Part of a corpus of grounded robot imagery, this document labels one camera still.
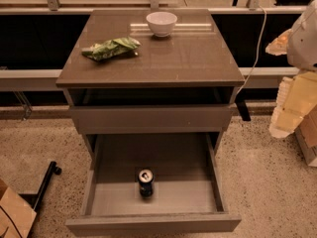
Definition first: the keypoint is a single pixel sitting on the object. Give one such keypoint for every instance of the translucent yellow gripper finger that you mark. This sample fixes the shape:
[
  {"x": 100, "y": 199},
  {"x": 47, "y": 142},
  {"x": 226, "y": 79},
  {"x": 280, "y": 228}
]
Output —
[
  {"x": 278, "y": 46},
  {"x": 296, "y": 97}
]

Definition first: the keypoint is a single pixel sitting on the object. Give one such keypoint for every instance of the blue pepsi can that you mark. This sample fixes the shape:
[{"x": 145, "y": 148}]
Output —
[{"x": 146, "y": 179}]

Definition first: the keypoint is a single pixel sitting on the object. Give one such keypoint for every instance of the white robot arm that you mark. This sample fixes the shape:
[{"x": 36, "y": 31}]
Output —
[{"x": 302, "y": 42}]

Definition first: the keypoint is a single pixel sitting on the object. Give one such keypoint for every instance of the grey drawer cabinet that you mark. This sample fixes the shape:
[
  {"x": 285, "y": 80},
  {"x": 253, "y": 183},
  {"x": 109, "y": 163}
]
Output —
[{"x": 190, "y": 67}]

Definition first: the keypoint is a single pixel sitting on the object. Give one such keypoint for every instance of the open grey middle drawer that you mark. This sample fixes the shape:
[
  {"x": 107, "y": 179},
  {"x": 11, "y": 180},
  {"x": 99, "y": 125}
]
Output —
[{"x": 186, "y": 198}]

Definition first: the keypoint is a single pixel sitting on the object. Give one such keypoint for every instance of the closed grey top drawer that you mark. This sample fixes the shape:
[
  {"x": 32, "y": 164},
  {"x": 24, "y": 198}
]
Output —
[{"x": 149, "y": 119}]

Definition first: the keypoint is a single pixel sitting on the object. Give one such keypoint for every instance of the cardboard box at right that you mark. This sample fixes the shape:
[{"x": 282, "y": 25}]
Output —
[{"x": 306, "y": 134}]

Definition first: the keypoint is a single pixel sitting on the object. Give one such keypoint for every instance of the cardboard box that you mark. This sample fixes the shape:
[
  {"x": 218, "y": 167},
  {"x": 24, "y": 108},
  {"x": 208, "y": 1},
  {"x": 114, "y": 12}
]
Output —
[
  {"x": 16, "y": 214},
  {"x": 306, "y": 134}
]

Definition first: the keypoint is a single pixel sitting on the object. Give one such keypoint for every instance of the white ceramic bowl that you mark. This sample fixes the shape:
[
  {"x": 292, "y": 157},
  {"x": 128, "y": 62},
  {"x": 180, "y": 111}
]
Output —
[{"x": 161, "y": 23}]

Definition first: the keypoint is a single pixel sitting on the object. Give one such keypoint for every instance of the green chip bag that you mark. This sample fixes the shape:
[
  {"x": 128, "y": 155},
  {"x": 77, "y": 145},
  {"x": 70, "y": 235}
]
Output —
[{"x": 110, "y": 48}]

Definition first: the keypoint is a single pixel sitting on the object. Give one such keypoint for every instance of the black wheeled stand leg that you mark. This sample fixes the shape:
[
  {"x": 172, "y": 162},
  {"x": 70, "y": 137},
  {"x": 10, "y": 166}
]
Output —
[{"x": 35, "y": 199}]

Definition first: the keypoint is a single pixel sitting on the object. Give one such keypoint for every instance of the cardboard box at left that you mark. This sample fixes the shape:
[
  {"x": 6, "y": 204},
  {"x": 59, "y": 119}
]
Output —
[{"x": 16, "y": 214}]

